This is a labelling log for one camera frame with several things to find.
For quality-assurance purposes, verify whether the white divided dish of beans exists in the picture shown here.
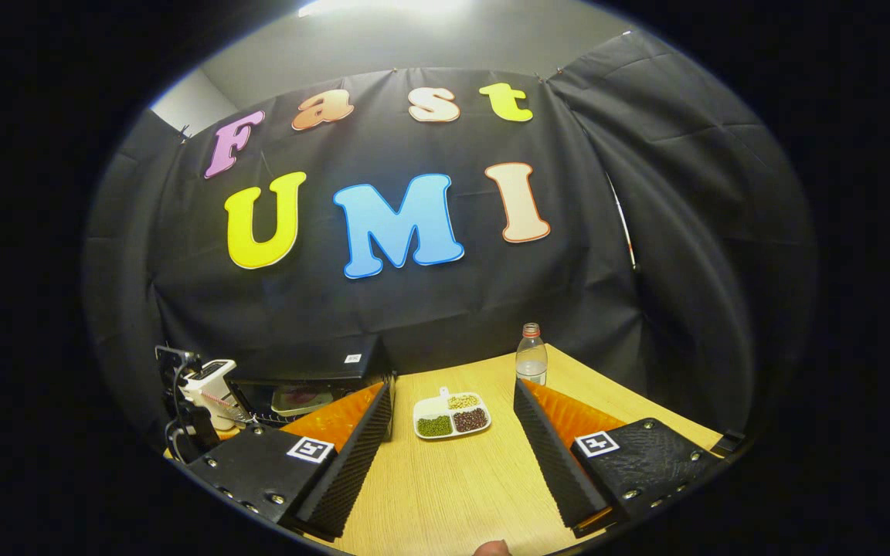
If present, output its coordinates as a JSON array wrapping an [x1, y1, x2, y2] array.
[[412, 386, 493, 442]]

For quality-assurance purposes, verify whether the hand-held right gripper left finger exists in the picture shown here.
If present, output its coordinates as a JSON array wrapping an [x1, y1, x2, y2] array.
[[185, 372, 398, 541]]

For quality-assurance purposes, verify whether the clear bottle with red label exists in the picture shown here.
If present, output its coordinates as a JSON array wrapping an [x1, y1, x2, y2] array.
[[515, 323, 549, 388]]

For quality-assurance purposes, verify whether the large ceiling light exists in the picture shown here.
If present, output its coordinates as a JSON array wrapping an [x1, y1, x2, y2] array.
[[297, 0, 470, 19]]

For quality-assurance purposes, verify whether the black backdrop cloth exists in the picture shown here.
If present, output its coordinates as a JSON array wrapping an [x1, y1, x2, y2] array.
[[82, 31, 817, 450]]

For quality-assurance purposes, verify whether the black electric oven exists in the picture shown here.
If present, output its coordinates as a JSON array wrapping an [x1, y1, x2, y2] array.
[[224, 335, 393, 430]]

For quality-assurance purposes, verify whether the white toaster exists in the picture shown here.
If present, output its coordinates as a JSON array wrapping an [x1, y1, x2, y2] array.
[[181, 359, 250, 432]]

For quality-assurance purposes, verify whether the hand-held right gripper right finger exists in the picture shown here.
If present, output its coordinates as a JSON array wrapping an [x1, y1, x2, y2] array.
[[512, 378, 724, 540]]

